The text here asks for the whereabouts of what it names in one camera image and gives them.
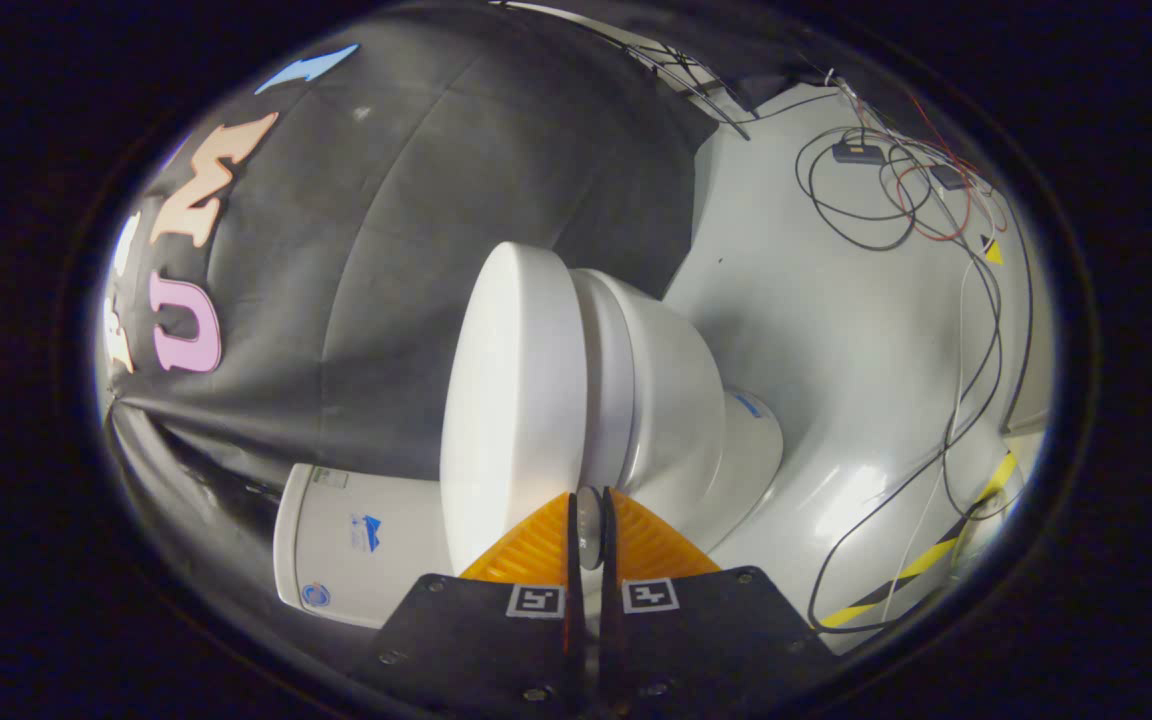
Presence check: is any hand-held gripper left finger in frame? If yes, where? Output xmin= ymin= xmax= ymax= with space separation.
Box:
xmin=348 ymin=490 xmax=587 ymax=720

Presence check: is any yellow black hazard tape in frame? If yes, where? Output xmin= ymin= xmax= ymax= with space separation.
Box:
xmin=816 ymin=450 xmax=1022 ymax=631

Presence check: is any red cable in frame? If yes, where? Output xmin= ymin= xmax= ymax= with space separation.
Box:
xmin=841 ymin=80 xmax=1009 ymax=243

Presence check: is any white toilet with tank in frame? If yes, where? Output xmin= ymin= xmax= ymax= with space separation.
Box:
xmin=273 ymin=268 xmax=785 ymax=631

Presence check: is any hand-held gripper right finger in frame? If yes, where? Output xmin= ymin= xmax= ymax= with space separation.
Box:
xmin=596 ymin=487 xmax=843 ymax=720

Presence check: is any white toilet lid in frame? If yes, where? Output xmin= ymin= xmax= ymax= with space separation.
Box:
xmin=439 ymin=242 xmax=605 ymax=577

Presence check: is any black tripod stand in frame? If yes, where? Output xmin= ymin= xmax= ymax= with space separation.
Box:
xmin=496 ymin=0 xmax=759 ymax=141

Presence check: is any plain black cloth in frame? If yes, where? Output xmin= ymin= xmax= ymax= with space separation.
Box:
xmin=636 ymin=5 xmax=857 ymax=116
xmin=106 ymin=400 xmax=457 ymax=646

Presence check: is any looped black cable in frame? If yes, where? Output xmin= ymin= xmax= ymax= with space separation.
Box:
xmin=796 ymin=125 xmax=937 ymax=251

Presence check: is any black backdrop cloth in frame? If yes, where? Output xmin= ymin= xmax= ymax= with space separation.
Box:
xmin=101 ymin=10 xmax=722 ymax=481

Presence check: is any white cable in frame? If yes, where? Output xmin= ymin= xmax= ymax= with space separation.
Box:
xmin=891 ymin=250 xmax=982 ymax=601

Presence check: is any long black cable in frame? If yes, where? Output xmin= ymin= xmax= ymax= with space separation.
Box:
xmin=806 ymin=225 xmax=1037 ymax=637

